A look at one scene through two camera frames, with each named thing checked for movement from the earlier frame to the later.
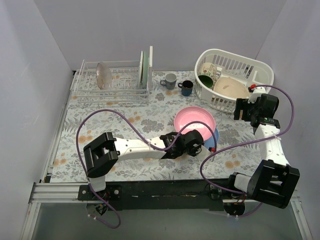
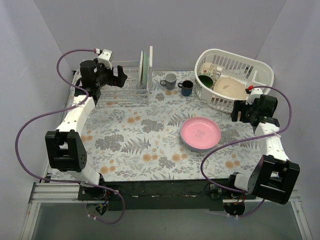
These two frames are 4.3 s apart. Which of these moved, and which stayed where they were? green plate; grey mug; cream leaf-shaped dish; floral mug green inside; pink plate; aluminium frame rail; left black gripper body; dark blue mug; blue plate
Moved: left black gripper body; blue plate; pink plate
Stayed: aluminium frame rail; grey mug; cream leaf-shaped dish; floral mug green inside; dark blue mug; green plate
